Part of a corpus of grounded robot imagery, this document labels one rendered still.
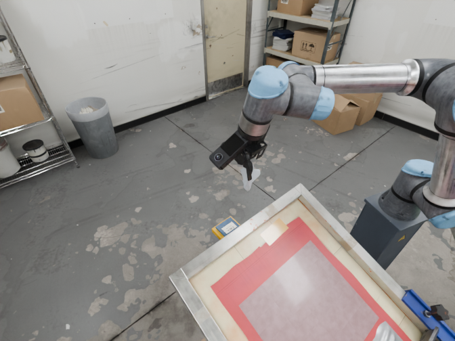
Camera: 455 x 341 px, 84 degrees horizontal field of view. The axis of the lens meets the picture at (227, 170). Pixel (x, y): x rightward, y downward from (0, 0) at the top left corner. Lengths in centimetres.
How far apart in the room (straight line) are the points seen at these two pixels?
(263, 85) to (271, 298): 61
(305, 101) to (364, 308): 69
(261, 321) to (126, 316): 155
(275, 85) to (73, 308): 222
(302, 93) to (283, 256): 54
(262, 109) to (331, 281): 62
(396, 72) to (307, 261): 61
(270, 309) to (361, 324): 29
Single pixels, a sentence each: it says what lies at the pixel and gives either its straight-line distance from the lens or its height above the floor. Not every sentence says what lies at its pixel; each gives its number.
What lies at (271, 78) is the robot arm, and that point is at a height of 183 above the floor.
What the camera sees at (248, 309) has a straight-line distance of 83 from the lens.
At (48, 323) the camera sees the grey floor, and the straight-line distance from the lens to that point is 248.
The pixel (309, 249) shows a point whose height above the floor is 124.
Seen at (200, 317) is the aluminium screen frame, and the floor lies 129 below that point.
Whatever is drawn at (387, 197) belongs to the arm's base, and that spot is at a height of 126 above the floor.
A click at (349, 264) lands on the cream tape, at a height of 120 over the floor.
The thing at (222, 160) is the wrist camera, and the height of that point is 162.
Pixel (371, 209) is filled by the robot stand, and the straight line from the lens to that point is 128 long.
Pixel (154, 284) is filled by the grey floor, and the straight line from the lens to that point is 230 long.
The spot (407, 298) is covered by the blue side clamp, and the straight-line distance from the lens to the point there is 106.
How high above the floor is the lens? 202
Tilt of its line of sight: 41 degrees down
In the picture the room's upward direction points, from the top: straight up
